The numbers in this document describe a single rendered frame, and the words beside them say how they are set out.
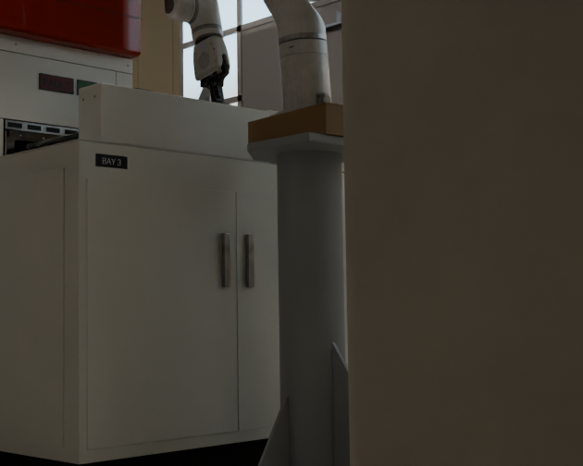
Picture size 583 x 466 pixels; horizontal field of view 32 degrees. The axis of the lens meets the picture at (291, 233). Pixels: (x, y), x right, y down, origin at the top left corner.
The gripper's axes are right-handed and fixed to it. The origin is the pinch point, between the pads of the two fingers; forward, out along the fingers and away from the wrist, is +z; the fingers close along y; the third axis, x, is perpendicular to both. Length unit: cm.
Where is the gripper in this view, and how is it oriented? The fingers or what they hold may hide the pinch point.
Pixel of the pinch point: (217, 94)
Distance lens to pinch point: 276.8
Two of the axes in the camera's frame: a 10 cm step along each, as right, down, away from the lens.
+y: 6.9, -2.7, -6.7
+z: 1.6, 9.6, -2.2
